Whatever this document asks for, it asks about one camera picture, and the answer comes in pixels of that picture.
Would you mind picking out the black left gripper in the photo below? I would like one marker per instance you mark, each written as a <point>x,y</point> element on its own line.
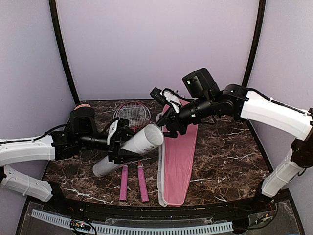
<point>118,153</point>

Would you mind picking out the red badminton racket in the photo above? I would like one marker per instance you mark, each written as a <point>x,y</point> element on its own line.
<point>138,115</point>
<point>142,182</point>

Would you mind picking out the black table front rail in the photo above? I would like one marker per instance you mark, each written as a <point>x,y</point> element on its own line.
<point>238,210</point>

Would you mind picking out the black frame post right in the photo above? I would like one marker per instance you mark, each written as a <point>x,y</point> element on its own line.
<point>255,42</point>

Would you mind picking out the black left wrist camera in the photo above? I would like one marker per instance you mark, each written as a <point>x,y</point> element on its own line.
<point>82,125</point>

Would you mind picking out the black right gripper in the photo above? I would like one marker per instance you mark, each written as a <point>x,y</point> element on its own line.
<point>171,115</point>

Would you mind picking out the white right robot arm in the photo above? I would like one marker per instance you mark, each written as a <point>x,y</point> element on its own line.
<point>246,104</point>

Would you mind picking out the white shuttlecock tube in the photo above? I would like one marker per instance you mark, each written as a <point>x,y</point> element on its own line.
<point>144,141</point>

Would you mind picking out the pink racket bag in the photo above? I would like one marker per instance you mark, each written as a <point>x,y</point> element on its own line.
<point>175,164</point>

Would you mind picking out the black frame post left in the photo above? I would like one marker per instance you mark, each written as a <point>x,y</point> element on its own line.
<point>62,50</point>

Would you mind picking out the black frame post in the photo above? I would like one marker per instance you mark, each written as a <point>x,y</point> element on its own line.
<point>255,42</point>
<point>62,50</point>

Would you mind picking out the red badminton racket left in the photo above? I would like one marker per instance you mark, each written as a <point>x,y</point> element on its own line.
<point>138,115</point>

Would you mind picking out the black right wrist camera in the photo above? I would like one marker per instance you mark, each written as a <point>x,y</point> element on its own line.
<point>200,83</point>

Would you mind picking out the red patterned bowl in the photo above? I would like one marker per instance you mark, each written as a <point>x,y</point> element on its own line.
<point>81,106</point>

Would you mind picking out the white cable duct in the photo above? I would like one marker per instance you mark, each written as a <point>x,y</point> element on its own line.
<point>132,227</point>

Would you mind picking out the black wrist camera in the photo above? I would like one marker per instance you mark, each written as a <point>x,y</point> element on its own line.
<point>200,83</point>
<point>82,125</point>

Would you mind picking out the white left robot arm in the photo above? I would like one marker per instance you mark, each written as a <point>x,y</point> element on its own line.
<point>59,143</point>

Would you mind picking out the red badminton racket right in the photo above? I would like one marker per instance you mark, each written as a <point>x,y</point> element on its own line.
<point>142,182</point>

